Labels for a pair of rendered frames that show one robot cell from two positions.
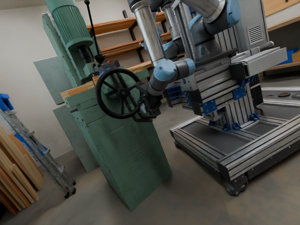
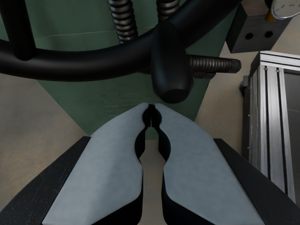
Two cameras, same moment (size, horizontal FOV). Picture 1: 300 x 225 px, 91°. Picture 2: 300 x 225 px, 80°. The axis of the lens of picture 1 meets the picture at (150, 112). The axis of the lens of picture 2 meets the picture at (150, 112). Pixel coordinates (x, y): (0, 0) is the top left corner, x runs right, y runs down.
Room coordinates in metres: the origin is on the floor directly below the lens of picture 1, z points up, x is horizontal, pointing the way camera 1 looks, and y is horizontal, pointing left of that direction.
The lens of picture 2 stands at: (0.77, 0.00, 0.80)
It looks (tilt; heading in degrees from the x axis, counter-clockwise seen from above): 61 degrees down; 31
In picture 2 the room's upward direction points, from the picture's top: 6 degrees counter-clockwise
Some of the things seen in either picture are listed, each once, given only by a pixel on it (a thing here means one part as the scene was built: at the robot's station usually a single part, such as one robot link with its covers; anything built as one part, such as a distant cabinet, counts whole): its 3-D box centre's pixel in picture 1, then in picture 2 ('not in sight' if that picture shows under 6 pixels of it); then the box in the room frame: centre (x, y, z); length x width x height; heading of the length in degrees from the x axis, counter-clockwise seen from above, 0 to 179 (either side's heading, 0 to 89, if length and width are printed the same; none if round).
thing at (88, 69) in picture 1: (91, 70); not in sight; (1.17, 0.29, 1.03); 0.14 x 0.07 x 0.09; 30
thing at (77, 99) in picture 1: (111, 86); not in sight; (1.08, 0.19, 0.87); 0.61 x 0.30 x 0.06; 120
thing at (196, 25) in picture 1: (202, 28); not in sight; (0.90, -0.45, 0.98); 0.13 x 0.12 x 0.14; 26
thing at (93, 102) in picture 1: (106, 96); not in sight; (1.10, 0.25, 0.82); 0.40 x 0.21 x 0.04; 120
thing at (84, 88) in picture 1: (110, 79); not in sight; (1.20, 0.19, 0.92); 0.63 x 0.02 x 0.04; 120
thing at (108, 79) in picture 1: (113, 77); not in sight; (1.00, 0.14, 0.91); 0.15 x 0.14 x 0.09; 120
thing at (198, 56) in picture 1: (206, 49); not in sight; (0.91, -0.45, 0.87); 0.15 x 0.15 x 0.10
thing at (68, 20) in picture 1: (70, 23); not in sight; (1.15, 0.28, 1.35); 0.18 x 0.18 x 0.31
